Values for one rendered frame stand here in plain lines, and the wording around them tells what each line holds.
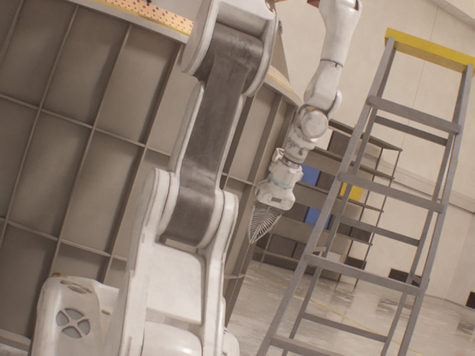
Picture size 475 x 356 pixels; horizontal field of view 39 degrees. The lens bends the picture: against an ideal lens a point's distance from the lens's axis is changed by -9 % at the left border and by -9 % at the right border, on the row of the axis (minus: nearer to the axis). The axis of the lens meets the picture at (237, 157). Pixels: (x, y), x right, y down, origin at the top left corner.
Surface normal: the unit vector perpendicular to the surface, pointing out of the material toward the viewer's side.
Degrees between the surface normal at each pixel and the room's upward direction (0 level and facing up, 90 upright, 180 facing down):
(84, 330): 38
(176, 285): 44
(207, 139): 85
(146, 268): 48
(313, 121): 112
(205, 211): 75
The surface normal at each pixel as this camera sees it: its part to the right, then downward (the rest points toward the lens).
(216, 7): 0.39, -0.37
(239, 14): 0.23, 0.20
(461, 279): -0.86, -0.30
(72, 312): 0.42, -0.72
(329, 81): 0.28, -0.07
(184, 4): 0.63, -0.31
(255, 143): 0.85, 0.26
